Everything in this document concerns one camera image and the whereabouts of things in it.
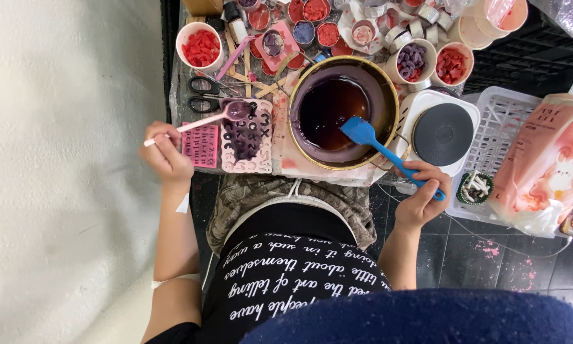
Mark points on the person's left hand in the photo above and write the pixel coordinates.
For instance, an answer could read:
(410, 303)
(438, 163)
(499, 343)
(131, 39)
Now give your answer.
(169, 160)

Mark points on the person's right hand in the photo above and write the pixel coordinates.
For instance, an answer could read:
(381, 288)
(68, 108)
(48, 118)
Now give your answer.
(418, 203)

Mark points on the person's left fingers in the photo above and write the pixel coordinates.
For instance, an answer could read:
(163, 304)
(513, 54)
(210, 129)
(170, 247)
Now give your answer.
(156, 143)

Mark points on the pink plastic spoon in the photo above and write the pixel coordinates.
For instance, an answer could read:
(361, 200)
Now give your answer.
(198, 121)

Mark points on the blue silicone spatula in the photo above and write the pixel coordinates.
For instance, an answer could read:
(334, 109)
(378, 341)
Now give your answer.
(363, 133)

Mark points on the hot pink letter mould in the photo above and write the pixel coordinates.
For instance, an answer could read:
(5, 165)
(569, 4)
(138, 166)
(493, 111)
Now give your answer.
(200, 145)

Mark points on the white wrist plaster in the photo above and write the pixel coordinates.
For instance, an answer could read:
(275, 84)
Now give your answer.
(183, 204)

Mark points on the black scissors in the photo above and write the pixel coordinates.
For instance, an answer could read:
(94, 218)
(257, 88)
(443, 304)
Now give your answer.
(204, 95)

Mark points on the pale pink number mould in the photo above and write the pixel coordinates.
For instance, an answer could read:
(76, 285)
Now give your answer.
(248, 143)

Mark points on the camouflage shorts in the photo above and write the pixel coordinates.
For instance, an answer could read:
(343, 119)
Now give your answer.
(238, 200)

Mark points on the white cup of red wax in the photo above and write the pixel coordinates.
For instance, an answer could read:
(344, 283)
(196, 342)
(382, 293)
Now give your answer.
(200, 48)
(452, 66)

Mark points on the bunch of wooden craft sticks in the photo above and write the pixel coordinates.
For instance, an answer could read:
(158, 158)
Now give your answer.
(247, 76)

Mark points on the pink plastic stick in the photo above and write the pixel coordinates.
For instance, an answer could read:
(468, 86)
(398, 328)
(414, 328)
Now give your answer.
(234, 58)

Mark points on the black-capped dropper bottle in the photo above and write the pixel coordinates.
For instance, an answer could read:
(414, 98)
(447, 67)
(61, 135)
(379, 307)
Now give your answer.
(236, 24)

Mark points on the pink square tray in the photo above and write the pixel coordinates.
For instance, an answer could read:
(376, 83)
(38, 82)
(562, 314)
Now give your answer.
(289, 45)

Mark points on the gold-rimmed pot of dark wax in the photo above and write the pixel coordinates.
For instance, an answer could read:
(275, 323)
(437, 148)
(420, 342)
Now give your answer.
(334, 110)

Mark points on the black printed shirt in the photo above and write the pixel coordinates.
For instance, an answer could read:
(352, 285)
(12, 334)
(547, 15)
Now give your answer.
(286, 277)

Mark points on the cluster of wax-filled tins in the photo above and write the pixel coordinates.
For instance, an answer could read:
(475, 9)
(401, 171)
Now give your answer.
(315, 31)

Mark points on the white cup of purple wax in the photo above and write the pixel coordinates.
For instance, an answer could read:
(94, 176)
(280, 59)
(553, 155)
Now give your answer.
(410, 62)

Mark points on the white electric hot plate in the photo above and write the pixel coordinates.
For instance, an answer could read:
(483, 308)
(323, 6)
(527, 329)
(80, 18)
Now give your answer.
(441, 134)

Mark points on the cluster of empty metal tins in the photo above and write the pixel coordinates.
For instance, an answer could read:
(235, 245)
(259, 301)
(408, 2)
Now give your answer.
(425, 21)

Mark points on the green-rimmed cup of wicks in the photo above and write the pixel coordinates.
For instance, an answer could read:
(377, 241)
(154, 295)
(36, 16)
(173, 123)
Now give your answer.
(475, 187)

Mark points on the dark blue fuzzy garment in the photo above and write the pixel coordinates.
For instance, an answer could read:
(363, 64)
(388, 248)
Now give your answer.
(434, 320)

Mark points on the white plastic basket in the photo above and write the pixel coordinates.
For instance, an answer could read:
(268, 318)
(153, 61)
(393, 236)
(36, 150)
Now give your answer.
(499, 124)

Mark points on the stack of white paper cups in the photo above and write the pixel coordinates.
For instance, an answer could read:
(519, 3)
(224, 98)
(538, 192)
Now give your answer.
(487, 21)

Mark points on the black plastic crate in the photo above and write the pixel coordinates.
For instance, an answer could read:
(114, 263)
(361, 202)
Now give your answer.
(530, 62)

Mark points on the pink bunny print tissue pack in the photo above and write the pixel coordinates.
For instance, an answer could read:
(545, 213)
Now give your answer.
(549, 162)

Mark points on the clear plastic bag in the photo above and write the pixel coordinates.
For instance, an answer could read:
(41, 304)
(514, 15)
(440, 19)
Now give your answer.
(561, 14)

